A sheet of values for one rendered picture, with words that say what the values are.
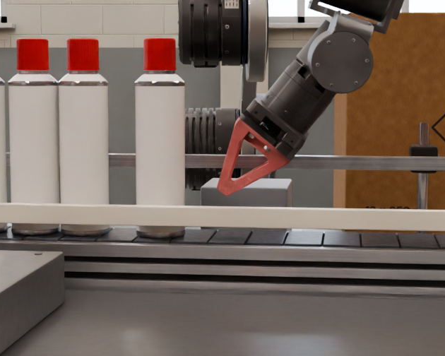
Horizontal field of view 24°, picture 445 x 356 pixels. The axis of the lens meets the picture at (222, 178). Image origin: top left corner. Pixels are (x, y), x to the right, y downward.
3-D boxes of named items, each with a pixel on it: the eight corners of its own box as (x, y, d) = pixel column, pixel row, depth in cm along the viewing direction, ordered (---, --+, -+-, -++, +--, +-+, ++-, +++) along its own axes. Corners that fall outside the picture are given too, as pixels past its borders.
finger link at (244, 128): (193, 174, 104) (251, 102, 102) (202, 167, 111) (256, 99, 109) (244, 216, 104) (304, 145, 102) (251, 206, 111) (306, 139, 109)
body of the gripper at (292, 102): (241, 113, 101) (289, 54, 99) (251, 109, 111) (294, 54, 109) (293, 155, 100) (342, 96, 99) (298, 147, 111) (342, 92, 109)
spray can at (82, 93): (54, 236, 107) (51, 37, 105) (68, 228, 112) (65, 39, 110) (103, 236, 107) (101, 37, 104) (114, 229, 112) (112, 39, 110)
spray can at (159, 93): (131, 238, 106) (129, 37, 104) (141, 230, 111) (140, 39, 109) (181, 239, 105) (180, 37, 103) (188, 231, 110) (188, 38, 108)
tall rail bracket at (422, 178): (410, 280, 109) (413, 125, 108) (406, 267, 116) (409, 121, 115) (441, 280, 109) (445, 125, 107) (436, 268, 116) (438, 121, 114)
